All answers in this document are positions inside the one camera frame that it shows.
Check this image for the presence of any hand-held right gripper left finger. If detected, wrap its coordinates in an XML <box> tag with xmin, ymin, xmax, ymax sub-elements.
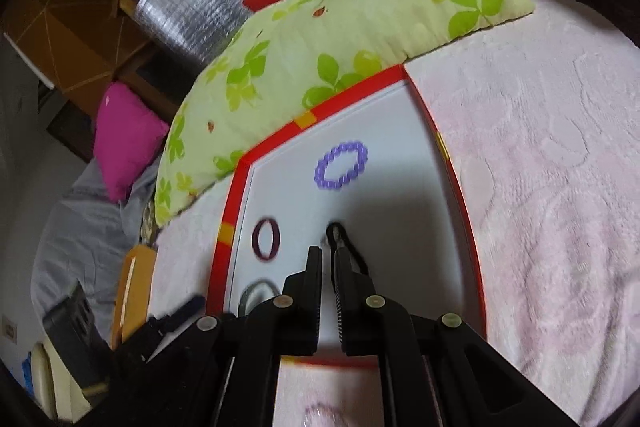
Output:
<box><xmin>145</xmin><ymin>246</ymin><xmax>324</xmax><ymax>427</ymax></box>

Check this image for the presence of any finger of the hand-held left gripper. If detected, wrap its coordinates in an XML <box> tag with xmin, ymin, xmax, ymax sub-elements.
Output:
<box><xmin>145</xmin><ymin>297</ymin><xmax>202</xmax><ymax>343</ymax></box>

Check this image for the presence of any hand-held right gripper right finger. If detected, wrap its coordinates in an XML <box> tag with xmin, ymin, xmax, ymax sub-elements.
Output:
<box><xmin>333</xmin><ymin>249</ymin><xmax>581</xmax><ymax>427</ymax></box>

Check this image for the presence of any black hair tie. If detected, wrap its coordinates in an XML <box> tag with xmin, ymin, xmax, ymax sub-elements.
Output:
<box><xmin>326</xmin><ymin>222</ymin><xmax>369</xmax><ymax>279</ymax></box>

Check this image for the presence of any red cardboard box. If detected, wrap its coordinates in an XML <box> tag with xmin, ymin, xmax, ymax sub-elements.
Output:
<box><xmin>206</xmin><ymin>64</ymin><xmax>487</xmax><ymax>370</ymax></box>

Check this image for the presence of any orange box lid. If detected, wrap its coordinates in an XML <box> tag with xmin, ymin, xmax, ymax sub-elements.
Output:
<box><xmin>111</xmin><ymin>244</ymin><xmax>158</xmax><ymax>350</ymax></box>

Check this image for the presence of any grey metal bangle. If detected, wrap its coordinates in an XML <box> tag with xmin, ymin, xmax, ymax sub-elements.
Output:
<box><xmin>237</xmin><ymin>279</ymin><xmax>281</xmax><ymax>315</ymax></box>

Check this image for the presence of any dark maroon bangle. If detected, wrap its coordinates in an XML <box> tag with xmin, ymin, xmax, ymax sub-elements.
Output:
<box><xmin>251</xmin><ymin>217</ymin><xmax>282</xmax><ymax>263</ymax></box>

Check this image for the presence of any floral patterned cloth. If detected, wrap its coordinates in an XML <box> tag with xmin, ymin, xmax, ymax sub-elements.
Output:
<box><xmin>140</xmin><ymin>201</ymin><xmax>159</xmax><ymax>244</ymax></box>

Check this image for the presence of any black box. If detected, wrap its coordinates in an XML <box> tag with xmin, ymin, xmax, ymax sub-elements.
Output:
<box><xmin>42</xmin><ymin>279</ymin><xmax>110</xmax><ymax>400</ymax></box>

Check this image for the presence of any grey blanket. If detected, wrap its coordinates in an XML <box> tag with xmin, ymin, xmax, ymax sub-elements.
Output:
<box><xmin>31</xmin><ymin>157</ymin><xmax>161</xmax><ymax>343</ymax></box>

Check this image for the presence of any magenta pillow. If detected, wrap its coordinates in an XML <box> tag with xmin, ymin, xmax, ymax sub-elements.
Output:
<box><xmin>94</xmin><ymin>82</ymin><xmax>171</xmax><ymax>202</ymax></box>

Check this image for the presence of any green floral pillow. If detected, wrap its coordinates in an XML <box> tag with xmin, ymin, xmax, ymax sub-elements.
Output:
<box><xmin>154</xmin><ymin>0</ymin><xmax>536</xmax><ymax>225</ymax></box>

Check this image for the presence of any brown panel with pale lines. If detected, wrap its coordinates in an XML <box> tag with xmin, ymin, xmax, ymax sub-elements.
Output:
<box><xmin>2</xmin><ymin>0</ymin><xmax>151</xmax><ymax>118</ymax></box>

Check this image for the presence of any pale pink bead bracelet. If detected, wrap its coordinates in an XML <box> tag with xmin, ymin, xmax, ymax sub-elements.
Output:
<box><xmin>300</xmin><ymin>401</ymin><xmax>352</xmax><ymax>427</ymax></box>

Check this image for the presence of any purple bead bracelet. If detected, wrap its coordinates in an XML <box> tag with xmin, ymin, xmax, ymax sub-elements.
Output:
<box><xmin>314</xmin><ymin>141</ymin><xmax>369</xmax><ymax>190</ymax></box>

